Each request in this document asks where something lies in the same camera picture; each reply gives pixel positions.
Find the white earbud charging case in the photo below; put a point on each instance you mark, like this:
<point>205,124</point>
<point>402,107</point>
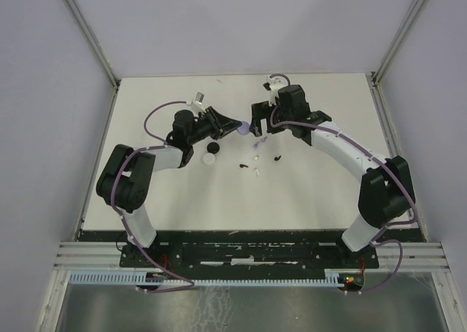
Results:
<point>208,159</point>

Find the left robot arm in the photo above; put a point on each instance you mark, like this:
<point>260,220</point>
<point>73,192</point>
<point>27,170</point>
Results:
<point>125,181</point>

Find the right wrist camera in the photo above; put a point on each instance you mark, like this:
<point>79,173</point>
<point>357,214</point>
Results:
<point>273,84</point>

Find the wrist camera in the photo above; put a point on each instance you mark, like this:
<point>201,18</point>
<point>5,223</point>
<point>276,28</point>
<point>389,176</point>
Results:
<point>273,84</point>
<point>196,104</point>

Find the black earbud charging case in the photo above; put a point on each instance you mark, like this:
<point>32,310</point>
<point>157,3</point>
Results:
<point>213,148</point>

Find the right aluminium frame post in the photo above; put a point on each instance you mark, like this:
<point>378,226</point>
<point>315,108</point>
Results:
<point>410,18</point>

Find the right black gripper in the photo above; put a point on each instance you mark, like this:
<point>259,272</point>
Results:
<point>260,111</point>

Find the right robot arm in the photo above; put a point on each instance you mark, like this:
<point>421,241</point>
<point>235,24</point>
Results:
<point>386,189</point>

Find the left aluminium frame post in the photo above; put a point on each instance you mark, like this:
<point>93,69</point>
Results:
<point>92,41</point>

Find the purple earbud charging case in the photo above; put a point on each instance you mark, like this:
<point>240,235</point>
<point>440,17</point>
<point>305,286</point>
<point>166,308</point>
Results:
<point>244,128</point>

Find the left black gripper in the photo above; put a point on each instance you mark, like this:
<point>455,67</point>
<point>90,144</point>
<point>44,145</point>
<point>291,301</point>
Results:
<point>226,124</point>

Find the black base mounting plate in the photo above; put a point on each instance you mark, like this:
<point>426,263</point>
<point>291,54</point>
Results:
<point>196,255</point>

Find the aluminium frame post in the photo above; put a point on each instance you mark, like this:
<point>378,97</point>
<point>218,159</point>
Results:
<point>410,18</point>
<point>92,41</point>

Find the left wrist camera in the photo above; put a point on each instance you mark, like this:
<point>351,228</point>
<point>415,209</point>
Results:
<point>196,104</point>

